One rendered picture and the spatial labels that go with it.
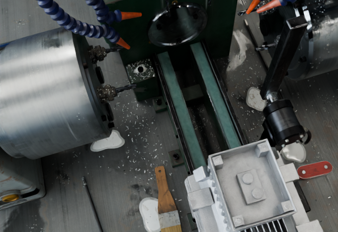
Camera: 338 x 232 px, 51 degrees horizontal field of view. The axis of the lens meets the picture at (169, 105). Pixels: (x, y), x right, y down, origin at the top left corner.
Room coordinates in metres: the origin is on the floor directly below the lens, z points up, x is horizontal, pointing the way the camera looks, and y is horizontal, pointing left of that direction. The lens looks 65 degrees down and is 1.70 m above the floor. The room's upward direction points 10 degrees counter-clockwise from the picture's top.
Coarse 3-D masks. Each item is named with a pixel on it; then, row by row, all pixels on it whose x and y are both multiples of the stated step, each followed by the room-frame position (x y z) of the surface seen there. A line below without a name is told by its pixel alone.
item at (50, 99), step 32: (64, 32) 0.44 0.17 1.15; (0, 64) 0.38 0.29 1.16; (32, 64) 0.37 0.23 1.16; (64, 64) 0.36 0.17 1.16; (96, 64) 0.46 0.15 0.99; (0, 96) 0.32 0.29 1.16; (32, 96) 0.32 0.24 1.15; (64, 96) 0.31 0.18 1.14; (96, 96) 0.32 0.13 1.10; (0, 128) 0.28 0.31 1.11; (32, 128) 0.27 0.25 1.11; (64, 128) 0.27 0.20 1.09; (96, 128) 0.27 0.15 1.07
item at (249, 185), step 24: (264, 144) 0.16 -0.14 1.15; (216, 168) 0.14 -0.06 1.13; (240, 168) 0.14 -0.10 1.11; (264, 168) 0.13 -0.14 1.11; (216, 192) 0.11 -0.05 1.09; (240, 192) 0.10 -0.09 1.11; (264, 192) 0.09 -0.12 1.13; (288, 192) 0.08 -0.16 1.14; (240, 216) 0.06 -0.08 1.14; (264, 216) 0.05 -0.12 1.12; (288, 216) 0.05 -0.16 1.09
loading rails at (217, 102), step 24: (192, 48) 0.51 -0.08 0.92; (168, 72) 0.45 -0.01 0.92; (192, 72) 0.50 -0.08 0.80; (216, 72) 0.42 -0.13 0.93; (168, 96) 0.38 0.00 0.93; (192, 96) 0.41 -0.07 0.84; (216, 96) 0.36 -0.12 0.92; (216, 120) 0.31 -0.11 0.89; (192, 144) 0.25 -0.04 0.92; (240, 144) 0.23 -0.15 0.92; (192, 168) 0.20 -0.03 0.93; (192, 216) 0.11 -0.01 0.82
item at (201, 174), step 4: (272, 148) 0.17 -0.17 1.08; (276, 152) 0.16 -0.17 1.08; (276, 156) 0.15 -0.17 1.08; (200, 168) 0.15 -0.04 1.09; (204, 168) 0.15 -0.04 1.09; (196, 172) 0.15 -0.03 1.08; (200, 172) 0.15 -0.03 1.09; (204, 172) 0.14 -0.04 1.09; (208, 172) 0.14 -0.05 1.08; (196, 176) 0.14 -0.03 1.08; (200, 176) 0.14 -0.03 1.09; (204, 176) 0.14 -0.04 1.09; (208, 176) 0.14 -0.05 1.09; (196, 180) 0.14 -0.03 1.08; (200, 180) 0.13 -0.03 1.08; (204, 180) 0.13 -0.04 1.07
